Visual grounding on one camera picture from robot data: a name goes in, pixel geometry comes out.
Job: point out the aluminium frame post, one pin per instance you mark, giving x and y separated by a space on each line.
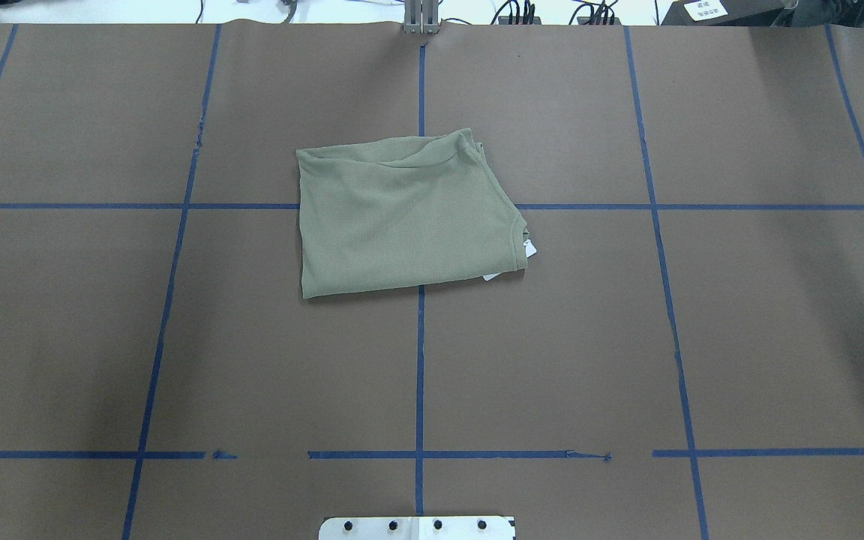
421 17

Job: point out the white camera mast with base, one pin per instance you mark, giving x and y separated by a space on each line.
419 527

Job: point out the black box with white label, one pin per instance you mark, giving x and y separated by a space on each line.
723 13

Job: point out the olive green long-sleeve shirt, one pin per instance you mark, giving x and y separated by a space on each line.
404 212

